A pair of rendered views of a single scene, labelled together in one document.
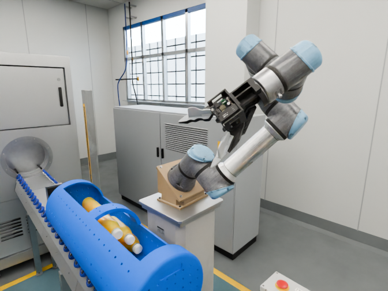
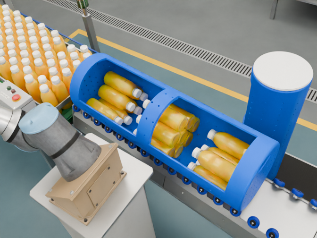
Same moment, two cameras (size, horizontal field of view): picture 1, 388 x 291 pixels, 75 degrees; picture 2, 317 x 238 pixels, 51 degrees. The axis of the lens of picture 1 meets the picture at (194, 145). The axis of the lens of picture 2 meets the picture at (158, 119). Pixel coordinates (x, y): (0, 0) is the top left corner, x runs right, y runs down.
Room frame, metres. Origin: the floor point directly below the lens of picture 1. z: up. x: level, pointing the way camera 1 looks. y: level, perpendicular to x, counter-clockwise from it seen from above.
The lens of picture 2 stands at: (1.85, 0.29, 2.17)
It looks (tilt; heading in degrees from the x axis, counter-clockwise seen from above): 50 degrees down; 177
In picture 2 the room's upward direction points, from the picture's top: 7 degrees counter-clockwise
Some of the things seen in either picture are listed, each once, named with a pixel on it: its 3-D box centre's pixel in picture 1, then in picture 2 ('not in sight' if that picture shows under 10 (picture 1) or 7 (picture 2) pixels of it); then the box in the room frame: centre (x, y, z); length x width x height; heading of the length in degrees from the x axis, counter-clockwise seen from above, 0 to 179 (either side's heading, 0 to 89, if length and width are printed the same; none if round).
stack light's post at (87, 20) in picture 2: not in sight; (104, 83); (0.09, 0.04, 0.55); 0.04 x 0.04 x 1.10; 42
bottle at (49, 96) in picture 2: not in sight; (50, 101); (0.63, -0.17, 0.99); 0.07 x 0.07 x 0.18
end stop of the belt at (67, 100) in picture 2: not in sight; (81, 89); (0.55, -0.02, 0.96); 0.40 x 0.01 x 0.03; 132
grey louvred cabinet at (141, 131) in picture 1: (176, 165); not in sight; (3.15, 0.23, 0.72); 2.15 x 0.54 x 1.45; 46
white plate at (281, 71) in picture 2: not in sight; (282, 70); (0.72, 0.98, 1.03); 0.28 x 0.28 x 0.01
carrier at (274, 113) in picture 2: not in sight; (266, 126); (0.72, 0.98, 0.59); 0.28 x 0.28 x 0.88
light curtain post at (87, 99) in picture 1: (96, 196); not in sight; (1.93, 0.80, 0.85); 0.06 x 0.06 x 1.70; 42
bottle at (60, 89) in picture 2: not in sight; (61, 93); (0.59, -0.11, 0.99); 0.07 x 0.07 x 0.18
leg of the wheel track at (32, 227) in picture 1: (34, 244); not in sight; (2.06, 1.46, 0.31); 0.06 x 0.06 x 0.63; 42
